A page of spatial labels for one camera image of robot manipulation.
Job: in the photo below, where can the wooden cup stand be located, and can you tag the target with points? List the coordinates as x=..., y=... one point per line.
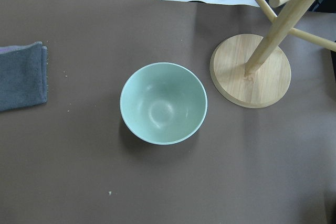
x=251, y=70

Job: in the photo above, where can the green ceramic bowl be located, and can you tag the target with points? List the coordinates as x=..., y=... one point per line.
x=163, y=103

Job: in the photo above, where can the grey folded cloth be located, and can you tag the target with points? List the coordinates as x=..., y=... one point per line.
x=23, y=75

